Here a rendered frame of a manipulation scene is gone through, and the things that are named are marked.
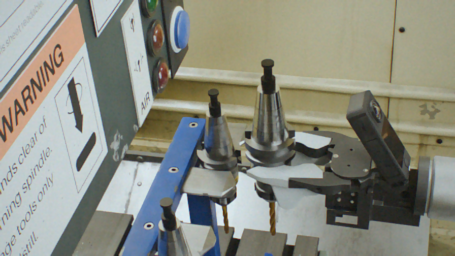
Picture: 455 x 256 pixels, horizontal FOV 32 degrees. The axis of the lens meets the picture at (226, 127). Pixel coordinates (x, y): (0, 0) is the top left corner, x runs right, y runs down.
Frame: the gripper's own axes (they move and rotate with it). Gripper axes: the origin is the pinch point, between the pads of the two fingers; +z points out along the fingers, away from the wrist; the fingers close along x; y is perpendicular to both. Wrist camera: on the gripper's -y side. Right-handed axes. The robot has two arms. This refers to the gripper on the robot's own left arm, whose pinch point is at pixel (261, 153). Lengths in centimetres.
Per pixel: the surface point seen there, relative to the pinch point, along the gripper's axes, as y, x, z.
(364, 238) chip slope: 51, 39, -12
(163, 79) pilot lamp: -28.8, -27.7, 1.3
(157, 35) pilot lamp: -32.4, -27.6, 1.5
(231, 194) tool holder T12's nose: 17.1, 10.2, 6.8
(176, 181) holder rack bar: 9.6, 3.5, 12.8
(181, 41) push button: -29.6, -23.6, 1.1
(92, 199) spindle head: -28.3, -40.6, 2.0
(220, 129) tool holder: 4.7, 9.8, 7.8
